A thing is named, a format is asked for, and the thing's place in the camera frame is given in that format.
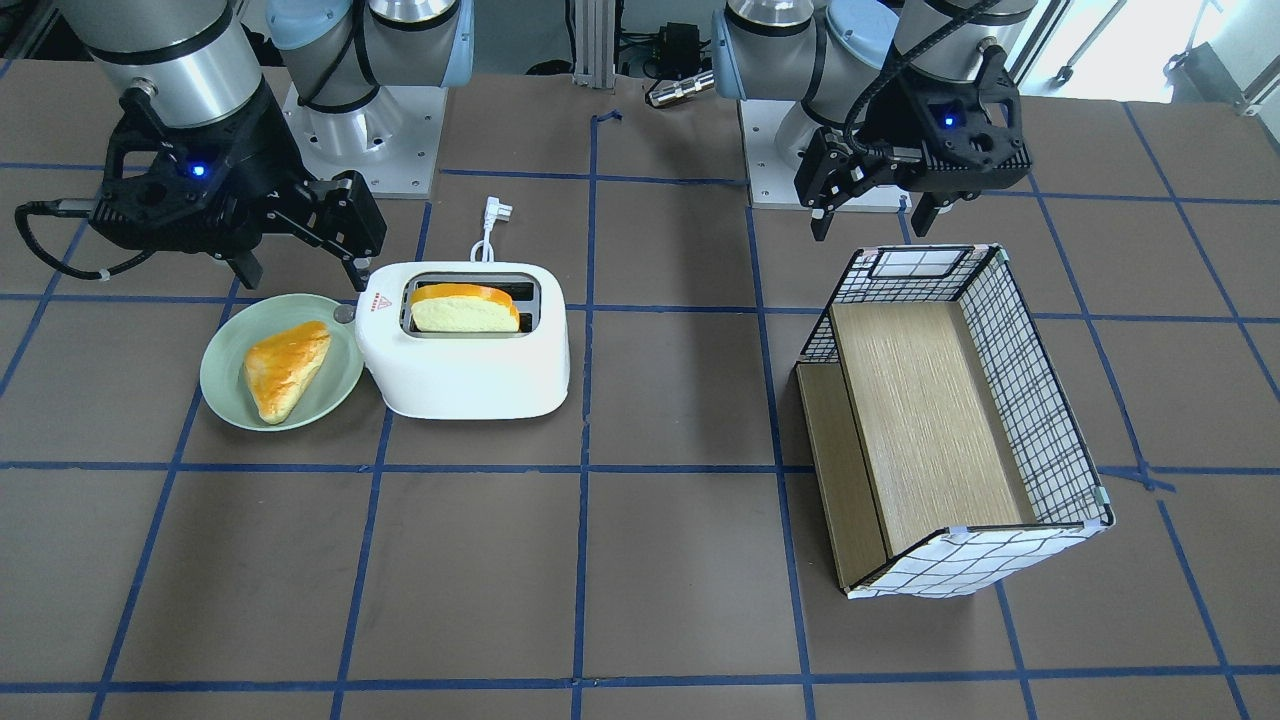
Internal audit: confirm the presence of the black power adapter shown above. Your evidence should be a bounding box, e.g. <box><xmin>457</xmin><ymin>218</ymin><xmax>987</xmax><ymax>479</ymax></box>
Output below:
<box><xmin>654</xmin><ymin>22</ymin><xmax>701</xmax><ymax>79</ymax></box>

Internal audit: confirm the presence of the green plate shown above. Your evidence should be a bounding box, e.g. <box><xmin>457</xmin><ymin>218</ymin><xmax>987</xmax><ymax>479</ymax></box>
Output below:
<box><xmin>200</xmin><ymin>293</ymin><xmax>364</xmax><ymax>430</ymax></box>

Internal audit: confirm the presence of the aluminium frame post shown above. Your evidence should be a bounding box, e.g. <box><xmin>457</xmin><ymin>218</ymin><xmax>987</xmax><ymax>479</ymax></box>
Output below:
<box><xmin>570</xmin><ymin>0</ymin><xmax>618</xmax><ymax>94</ymax></box>

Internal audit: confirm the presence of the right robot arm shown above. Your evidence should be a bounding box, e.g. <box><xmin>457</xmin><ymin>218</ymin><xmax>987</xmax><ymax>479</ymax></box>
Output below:
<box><xmin>14</xmin><ymin>1</ymin><xmax>475</xmax><ymax>291</ymax></box>

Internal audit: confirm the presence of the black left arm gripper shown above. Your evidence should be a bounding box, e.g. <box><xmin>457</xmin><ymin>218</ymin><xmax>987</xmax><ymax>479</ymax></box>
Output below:
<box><xmin>794</xmin><ymin>47</ymin><xmax>1032</xmax><ymax>242</ymax></box>

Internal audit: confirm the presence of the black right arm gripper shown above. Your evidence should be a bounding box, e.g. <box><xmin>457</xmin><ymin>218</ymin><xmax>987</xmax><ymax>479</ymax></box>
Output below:
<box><xmin>90</xmin><ymin>79</ymin><xmax>387</xmax><ymax>292</ymax></box>

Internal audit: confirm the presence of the wire basket with wood shelf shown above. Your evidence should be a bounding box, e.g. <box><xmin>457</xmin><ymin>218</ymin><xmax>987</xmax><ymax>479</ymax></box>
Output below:
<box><xmin>794</xmin><ymin>243</ymin><xmax>1116</xmax><ymax>600</ymax></box>

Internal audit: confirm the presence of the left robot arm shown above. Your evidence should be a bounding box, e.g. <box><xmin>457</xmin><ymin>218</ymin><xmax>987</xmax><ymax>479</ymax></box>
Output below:
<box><xmin>712</xmin><ymin>1</ymin><xmax>1034</xmax><ymax>242</ymax></box>

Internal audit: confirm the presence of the white two-slot toaster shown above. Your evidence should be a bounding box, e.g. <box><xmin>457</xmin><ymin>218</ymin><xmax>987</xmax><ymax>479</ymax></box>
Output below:
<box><xmin>352</xmin><ymin>261</ymin><xmax>571</xmax><ymax>420</ymax></box>

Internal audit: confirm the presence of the triangular bread on plate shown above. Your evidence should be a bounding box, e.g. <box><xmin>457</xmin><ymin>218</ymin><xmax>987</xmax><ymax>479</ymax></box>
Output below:
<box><xmin>243</xmin><ymin>320</ymin><xmax>332</xmax><ymax>425</ymax></box>

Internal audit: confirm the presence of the white toaster power cable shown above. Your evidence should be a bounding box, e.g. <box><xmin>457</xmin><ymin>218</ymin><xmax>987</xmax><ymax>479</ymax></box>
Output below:
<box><xmin>470</xmin><ymin>196</ymin><xmax>515</xmax><ymax>265</ymax></box>

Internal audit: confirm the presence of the bread slice in toaster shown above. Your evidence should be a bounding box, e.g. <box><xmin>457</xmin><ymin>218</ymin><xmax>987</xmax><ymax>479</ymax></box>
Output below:
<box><xmin>410</xmin><ymin>283</ymin><xmax>521</xmax><ymax>333</ymax></box>

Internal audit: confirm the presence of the silver metal cylinder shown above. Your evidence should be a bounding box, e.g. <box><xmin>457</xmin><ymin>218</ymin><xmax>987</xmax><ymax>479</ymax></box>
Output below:
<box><xmin>644</xmin><ymin>70</ymin><xmax>716</xmax><ymax>109</ymax></box>

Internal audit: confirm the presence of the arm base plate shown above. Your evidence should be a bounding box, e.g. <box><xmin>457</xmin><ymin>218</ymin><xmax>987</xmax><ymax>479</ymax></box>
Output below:
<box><xmin>739</xmin><ymin>97</ymin><xmax>911</xmax><ymax>213</ymax></box>
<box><xmin>283</xmin><ymin>86</ymin><xmax>449</xmax><ymax>200</ymax></box>

